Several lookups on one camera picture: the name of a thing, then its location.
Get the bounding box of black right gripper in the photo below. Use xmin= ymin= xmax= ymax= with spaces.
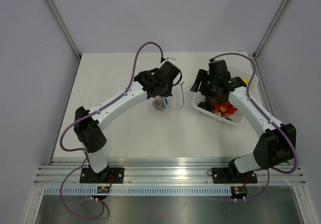
xmin=191 ymin=69 xmax=219 ymax=98

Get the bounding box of dark red apple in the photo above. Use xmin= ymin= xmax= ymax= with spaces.
xmin=152 ymin=96 xmax=168 ymax=110

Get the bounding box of clear zip bag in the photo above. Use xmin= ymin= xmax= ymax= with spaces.
xmin=160 ymin=81 xmax=185 ymax=111

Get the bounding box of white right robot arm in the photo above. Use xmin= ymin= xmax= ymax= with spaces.
xmin=190 ymin=59 xmax=297 ymax=183

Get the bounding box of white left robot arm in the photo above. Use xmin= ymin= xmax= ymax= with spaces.
xmin=74 ymin=60 xmax=182 ymax=183

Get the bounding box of grey toy fish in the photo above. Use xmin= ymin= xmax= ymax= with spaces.
xmin=205 ymin=95 xmax=232 ymax=121

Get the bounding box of yellow lemon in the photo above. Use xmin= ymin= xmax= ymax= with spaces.
xmin=242 ymin=78 xmax=249 ymax=86

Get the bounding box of dark purple mangosteen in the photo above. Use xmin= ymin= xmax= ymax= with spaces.
xmin=198 ymin=101 xmax=209 ymax=111

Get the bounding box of white garlic bulb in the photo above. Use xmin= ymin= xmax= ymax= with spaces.
xmin=214 ymin=111 xmax=222 ymax=117

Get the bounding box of right controller board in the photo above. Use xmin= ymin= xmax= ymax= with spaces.
xmin=231 ymin=186 xmax=248 ymax=198

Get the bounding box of controller board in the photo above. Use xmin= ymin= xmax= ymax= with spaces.
xmin=97 ymin=186 xmax=110 ymax=194
xmin=231 ymin=186 xmax=248 ymax=198

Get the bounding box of left controller board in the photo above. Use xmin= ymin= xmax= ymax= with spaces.
xmin=97 ymin=186 xmax=110 ymax=194

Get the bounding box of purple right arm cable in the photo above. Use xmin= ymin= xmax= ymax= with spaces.
xmin=209 ymin=52 xmax=299 ymax=202

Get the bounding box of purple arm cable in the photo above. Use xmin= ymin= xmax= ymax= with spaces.
xmin=60 ymin=42 xmax=168 ymax=221
xmin=209 ymin=52 xmax=299 ymax=202

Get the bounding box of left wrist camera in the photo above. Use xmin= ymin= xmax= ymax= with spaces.
xmin=165 ymin=57 xmax=176 ymax=65

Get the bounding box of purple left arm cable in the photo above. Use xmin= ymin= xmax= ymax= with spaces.
xmin=60 ymin=42 xmax=168 ymax=221

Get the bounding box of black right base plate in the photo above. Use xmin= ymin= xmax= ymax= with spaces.
xmin=207 ymin=167 xmax=258 ymax=184

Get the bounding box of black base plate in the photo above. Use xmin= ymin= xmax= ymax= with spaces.
xmin=79 ymin=167 xmax=125 ymax=184
xmin=207 ymin=167 xmax=258 ymax=184

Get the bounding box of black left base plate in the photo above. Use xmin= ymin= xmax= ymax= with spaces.
xmin=79 ymin=167 xmax=125 ymax=184

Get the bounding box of white slotted cable duct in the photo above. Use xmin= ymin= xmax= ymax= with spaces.
xmin=44 ymin=186 xmax=232 ymax=196

